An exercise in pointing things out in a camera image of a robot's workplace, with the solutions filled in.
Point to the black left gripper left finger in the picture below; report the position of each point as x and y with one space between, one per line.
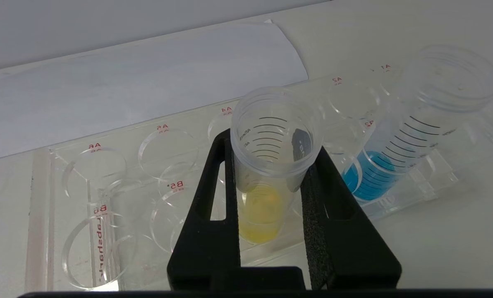
205 244

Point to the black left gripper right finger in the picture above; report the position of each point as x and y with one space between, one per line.
345 248

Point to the test tube with yellow pigment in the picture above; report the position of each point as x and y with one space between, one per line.
263 215

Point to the test tube with blue pigment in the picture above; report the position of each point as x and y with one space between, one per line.
374 178

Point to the clear acrylic test tube rack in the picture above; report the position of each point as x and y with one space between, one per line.
106 198

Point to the white paper sheet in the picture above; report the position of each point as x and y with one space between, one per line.
126 87

